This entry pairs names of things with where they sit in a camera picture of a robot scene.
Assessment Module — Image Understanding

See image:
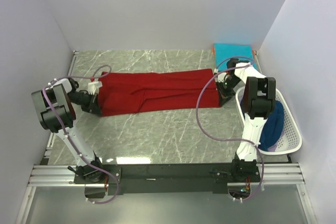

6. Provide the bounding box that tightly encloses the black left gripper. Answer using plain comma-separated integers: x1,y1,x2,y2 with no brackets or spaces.
68,91,102,116

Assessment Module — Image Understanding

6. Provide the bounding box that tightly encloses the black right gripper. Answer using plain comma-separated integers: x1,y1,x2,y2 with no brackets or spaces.
216,76,242,107

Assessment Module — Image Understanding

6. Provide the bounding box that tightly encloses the red t shirt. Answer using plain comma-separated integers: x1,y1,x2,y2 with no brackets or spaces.
98,69,220,116

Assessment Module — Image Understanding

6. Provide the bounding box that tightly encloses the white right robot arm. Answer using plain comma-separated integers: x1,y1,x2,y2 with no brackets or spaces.
216,57,276,182

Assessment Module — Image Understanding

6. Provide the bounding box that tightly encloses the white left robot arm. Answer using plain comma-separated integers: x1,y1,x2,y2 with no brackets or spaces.
31,77,105,183

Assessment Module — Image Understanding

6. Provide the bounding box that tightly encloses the folded turquoise t shirt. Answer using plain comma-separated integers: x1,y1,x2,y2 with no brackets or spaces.
213,43,254,67

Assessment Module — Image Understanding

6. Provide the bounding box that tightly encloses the folded orange t shirt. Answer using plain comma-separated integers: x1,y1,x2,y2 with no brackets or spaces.
212,47,257,56

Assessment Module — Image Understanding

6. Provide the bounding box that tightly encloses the navy blue t shirt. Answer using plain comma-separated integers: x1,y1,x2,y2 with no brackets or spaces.
258,101,285,152

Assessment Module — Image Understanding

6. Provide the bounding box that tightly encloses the lavender t shirt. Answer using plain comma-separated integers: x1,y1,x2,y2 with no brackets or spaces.
267,144,278,152

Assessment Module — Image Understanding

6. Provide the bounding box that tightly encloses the black base crossbar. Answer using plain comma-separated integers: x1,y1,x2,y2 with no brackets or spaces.
73,163,259,196

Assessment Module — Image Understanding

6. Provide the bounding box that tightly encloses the white plastic laundry basket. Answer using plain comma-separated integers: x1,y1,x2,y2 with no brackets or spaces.
235,87,302,161

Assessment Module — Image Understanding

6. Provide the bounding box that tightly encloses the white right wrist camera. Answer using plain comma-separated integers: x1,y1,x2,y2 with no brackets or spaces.
214,68,227,83

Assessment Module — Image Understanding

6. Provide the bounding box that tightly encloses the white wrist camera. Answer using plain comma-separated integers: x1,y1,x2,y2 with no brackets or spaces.
87,81,102,95
214,68,227,83

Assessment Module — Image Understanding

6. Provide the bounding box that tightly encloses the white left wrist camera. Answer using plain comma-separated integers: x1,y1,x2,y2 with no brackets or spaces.
87,81,102,95

